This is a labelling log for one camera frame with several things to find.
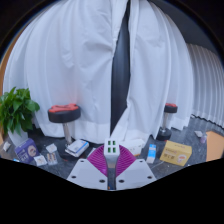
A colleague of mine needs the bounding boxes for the blue and white small carton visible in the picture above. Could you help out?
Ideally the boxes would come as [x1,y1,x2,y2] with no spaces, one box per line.
[146,143,157,164]

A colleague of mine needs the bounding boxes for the white pleated sheer curtain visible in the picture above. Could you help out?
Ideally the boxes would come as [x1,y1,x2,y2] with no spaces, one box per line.
[186,43,224,129]

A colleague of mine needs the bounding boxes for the white charger block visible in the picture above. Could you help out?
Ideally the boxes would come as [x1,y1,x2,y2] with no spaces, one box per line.
[103,138,121,192]

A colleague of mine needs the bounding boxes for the white tube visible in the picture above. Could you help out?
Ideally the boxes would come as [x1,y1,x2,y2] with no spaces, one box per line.
[86,147,97,158]

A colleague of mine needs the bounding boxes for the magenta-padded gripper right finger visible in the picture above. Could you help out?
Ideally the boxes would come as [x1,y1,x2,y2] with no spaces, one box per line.
[115,145,158,191]

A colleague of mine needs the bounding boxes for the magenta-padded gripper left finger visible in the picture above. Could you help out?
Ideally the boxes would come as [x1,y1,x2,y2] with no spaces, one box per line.
[66,145,109,191]

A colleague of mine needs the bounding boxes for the purple cardboard box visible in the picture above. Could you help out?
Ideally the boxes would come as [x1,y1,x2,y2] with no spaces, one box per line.
[14,137,40,164]

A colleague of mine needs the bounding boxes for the white and blue flat box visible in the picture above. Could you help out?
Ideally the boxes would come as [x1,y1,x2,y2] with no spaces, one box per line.
[64,139,90,158]

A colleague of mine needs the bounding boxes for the green potted plant white pot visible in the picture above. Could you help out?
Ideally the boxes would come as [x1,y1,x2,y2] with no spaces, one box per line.
[0,87,41,148]

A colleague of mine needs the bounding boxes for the clear blister pack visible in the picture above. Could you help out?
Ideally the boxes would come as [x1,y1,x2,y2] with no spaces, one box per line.
[46,152,58,166]

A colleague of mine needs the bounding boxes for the small white packet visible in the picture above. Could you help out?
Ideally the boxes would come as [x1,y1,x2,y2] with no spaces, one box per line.
[45,143,58,154]
[33,154,48,167]

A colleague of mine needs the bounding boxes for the small white wrapped item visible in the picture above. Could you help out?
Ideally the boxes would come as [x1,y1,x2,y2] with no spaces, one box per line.
[2,141,12,152]

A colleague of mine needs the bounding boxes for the yellow cardboard box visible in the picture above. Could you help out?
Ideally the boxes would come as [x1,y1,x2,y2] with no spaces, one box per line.
[159,140,193,167]

